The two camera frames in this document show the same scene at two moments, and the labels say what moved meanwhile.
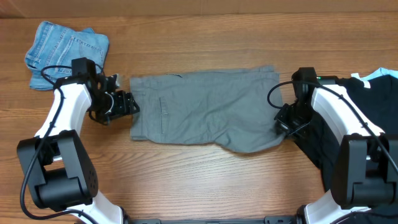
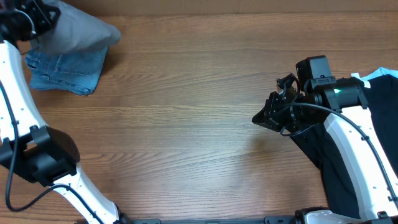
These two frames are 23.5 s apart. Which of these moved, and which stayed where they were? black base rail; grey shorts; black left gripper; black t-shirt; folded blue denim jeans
Moved: black left gripper; grey shorts
Stayed: folded blue denim jeans; black t-shirt; black base rail
